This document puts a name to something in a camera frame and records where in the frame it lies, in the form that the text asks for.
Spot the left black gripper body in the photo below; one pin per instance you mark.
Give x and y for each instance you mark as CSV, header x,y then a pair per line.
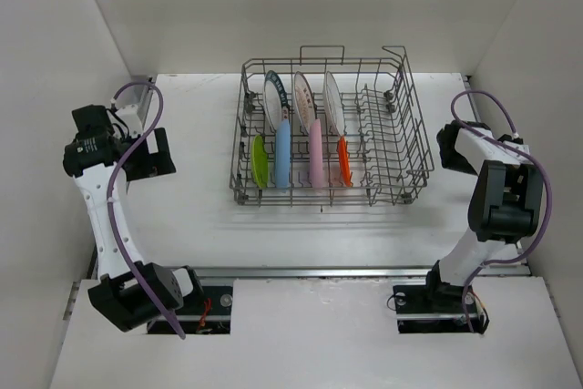
x,y
143,164

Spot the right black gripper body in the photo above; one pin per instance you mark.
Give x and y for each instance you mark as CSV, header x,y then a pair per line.
x,y
458,162

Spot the white plate cloud motif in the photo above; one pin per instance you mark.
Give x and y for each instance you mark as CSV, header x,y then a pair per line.
x,y
333,107

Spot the pink plate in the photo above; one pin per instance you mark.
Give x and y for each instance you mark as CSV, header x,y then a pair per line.
x,y
315,150

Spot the blue plate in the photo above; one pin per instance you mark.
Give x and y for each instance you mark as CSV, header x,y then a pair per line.
x,y
283,154

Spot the white plate dark green rim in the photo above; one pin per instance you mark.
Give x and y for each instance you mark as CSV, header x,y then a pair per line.
x,y
275,100

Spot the white plate orange sunburst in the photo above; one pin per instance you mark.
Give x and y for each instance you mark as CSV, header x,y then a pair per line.
x,y
303,100

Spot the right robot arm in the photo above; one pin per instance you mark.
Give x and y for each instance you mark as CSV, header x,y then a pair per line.
x,y
504,207

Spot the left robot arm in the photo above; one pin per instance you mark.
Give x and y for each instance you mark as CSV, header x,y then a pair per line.
x,y
102,160

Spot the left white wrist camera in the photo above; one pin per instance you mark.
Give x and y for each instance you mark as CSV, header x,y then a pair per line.
x,y
131,105

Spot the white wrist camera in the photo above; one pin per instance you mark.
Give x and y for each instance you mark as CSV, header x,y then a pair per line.
x,y
514,142
131,105

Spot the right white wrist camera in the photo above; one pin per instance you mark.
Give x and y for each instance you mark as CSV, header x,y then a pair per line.
x,y
514,142

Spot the grey wire dish rack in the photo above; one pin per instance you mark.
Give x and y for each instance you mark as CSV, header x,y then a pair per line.
x,y
389,152

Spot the aluminium rail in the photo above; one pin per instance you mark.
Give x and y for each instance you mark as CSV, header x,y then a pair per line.
x,y
310,272

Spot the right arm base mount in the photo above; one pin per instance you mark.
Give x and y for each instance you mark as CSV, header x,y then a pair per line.
x,y
417,312

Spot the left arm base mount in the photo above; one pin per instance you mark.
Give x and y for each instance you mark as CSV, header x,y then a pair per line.
x,y
210,314

